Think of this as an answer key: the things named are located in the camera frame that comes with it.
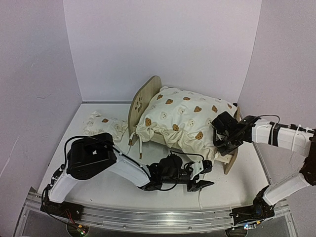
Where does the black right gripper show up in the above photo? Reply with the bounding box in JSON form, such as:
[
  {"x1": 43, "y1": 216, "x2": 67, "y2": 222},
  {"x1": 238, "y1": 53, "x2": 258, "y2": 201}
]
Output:
[{"x1": 215, "y1": 133, "x2": 244, "y2": 157}]

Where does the bear print cushion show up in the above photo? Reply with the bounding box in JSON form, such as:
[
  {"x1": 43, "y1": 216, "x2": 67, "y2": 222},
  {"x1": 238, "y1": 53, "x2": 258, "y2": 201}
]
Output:
[{"x1": 127, "y1": 85, "x2": 235, "y2": 209}]

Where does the wooden pet bed frame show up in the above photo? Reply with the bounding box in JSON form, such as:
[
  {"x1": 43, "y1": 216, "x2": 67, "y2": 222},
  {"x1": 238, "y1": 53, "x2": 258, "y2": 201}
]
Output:
[{"x1": 127, "y1": 75, "x2": 241, "y2": 176}]

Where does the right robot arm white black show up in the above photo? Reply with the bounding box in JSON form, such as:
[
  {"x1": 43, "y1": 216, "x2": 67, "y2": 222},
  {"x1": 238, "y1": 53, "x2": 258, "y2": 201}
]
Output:
[{"x1": 211, "y1": 112, "x2": 316, "y2": 226}]

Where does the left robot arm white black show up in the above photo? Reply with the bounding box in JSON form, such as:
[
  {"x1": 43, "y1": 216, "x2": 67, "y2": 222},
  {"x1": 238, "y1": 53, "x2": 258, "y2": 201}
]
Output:
[{"x1": 40, "y1": 133, "x2": 214, "y2": 220}]

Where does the small bear print pillow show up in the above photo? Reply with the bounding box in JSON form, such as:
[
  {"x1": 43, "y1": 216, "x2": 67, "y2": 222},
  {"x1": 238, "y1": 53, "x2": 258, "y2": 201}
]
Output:
[{"x1": 83, "y1": 111, "x2": 128, "y2": 141}]

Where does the small circuit board with leds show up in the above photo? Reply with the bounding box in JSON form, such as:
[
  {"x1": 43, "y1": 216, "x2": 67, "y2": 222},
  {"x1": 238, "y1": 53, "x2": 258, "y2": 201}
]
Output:
[{"x1": 66, "y1": 222, "x2": 90, "y2": 237}]

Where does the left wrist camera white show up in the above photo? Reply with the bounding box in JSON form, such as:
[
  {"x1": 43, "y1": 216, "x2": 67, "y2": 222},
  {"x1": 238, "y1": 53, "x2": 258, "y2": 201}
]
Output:
[{"x1": 190, "y1": 160, "x2": 213, "y2": 180}]

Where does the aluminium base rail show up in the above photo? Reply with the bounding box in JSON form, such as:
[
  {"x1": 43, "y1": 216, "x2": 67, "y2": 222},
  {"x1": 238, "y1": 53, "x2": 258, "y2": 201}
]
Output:
[{"x1": 14, "y1": 192, "x2": 297, "y2": 237}]

